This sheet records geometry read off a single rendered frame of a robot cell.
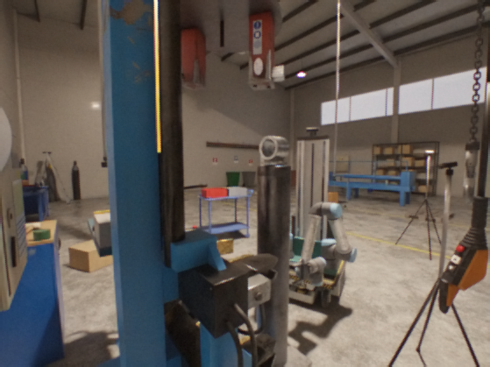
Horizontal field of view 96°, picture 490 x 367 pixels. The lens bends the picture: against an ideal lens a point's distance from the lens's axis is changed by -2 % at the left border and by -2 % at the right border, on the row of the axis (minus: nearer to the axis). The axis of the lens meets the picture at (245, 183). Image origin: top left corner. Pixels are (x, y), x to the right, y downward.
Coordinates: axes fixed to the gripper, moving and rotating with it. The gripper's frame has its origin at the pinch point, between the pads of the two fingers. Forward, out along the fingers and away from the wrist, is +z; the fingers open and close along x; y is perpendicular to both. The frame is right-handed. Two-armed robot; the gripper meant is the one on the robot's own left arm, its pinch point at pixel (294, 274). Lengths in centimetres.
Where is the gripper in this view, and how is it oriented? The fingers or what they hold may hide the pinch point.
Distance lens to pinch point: 182.4
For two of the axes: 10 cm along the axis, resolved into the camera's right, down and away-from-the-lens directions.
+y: 6.2, 0.7, -7.8
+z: -7.8, 0.5, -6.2
